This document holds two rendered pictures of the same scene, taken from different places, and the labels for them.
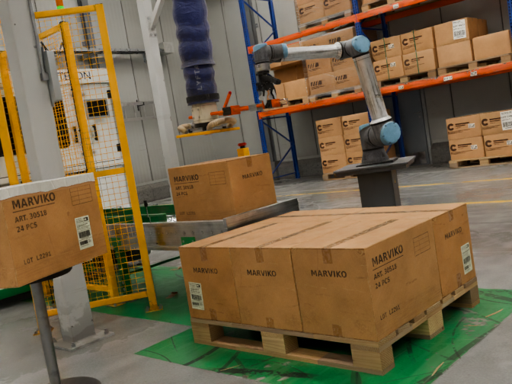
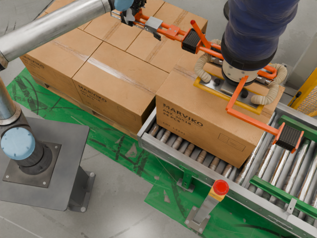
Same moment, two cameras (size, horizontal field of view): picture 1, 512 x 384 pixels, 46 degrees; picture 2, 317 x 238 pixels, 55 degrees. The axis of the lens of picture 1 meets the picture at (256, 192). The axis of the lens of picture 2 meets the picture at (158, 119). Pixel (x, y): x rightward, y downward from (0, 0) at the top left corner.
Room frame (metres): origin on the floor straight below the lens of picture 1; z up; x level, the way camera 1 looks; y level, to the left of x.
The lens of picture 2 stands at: (4.89, -0.28, 2.40)
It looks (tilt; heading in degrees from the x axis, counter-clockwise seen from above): 64 degrees down; 169
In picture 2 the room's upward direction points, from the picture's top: 2 degrees counter-clockwise
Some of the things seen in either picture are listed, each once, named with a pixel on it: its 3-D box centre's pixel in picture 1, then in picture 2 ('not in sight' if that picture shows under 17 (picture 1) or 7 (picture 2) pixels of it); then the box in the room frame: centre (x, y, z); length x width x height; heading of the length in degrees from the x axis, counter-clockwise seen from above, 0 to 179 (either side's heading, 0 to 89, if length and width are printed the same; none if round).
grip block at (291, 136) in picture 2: not in sight; (287, 138); (4.55, 0.30, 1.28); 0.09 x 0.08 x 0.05; 137
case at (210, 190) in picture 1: (222, 189); (214, 107); (4.11, 0.22, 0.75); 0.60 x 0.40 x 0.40; 46
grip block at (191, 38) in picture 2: (231, 110); (193, 40); (3.99, 0.07, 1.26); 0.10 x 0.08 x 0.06; 137
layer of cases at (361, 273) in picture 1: (325, 261); (114, 48); (3.19, -0.31, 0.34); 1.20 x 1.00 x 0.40; 46
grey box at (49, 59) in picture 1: (47, 78); not in sight; (3.73, 1.15, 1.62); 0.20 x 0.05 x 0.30; 46
